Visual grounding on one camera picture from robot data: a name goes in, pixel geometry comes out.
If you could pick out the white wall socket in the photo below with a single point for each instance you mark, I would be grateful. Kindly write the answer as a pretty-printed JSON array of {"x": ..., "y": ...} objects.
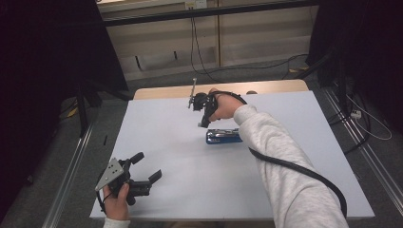
[{"x": 195, "y": 4}]

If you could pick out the metal floor rail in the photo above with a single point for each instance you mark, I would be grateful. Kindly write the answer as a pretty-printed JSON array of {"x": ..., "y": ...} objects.
[
  {"x": 65, "y": 180},
  {"x": 364, "y": 148}
]

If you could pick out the person's left hand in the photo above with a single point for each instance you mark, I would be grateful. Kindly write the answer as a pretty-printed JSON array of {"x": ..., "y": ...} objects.
[{"x": 116, "y": 202}]

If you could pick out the black metal stand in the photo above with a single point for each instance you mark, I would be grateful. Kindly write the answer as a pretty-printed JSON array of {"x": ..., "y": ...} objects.
[
  {"x": 335, "y": 72},
  {"x": 85, "y": 104}
]

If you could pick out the blue stapler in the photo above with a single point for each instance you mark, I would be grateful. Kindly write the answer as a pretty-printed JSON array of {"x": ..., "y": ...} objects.
[{"x": 223, "y": 136}]

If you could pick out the white power strip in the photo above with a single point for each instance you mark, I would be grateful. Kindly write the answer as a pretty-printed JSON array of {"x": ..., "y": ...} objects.
[{"x": 356, "y": 114}]

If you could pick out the black curtain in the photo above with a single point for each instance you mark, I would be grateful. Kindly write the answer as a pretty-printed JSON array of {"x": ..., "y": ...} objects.
[
  {"x": 47, "y": 79},
  {"x": 364, "y": 47}
]

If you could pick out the wooden table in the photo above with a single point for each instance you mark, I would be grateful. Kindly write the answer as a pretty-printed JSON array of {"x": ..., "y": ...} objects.
[{"x": 177, "y": 91}]

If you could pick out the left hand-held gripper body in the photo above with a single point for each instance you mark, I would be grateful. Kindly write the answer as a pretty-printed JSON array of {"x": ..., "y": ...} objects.
[{"x": 112, "y": 173}]

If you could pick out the white table cover board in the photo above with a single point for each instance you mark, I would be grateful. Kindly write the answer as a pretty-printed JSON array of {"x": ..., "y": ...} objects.
[{"x": 190, "y": 164}]

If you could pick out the person's right hand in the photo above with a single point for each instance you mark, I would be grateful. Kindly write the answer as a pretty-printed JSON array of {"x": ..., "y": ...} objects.
[{"x": 225, "y": 106}]

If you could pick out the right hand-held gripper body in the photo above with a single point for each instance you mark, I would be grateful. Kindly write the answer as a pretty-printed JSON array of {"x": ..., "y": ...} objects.
[{"x": 209, "y": 106}]

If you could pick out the black horizontal bar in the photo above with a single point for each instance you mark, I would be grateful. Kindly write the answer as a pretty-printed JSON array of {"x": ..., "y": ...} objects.
[{"x": 206, "y": 12}]

